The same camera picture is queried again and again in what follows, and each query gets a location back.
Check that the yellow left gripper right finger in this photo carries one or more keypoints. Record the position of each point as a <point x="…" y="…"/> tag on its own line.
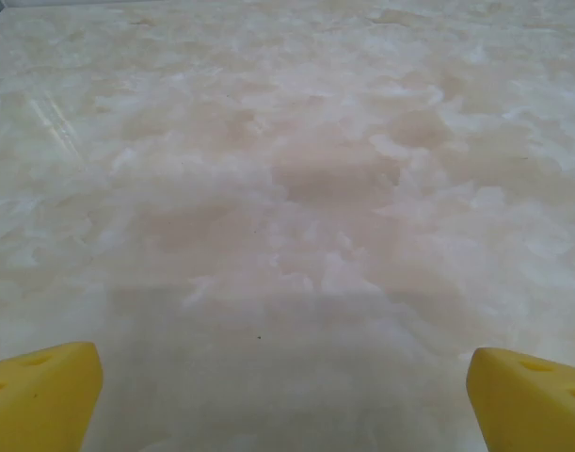
<point x="531" y="405"/>

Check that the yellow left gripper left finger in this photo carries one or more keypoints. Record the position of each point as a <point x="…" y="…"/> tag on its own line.
<point x="37" y="405"/>

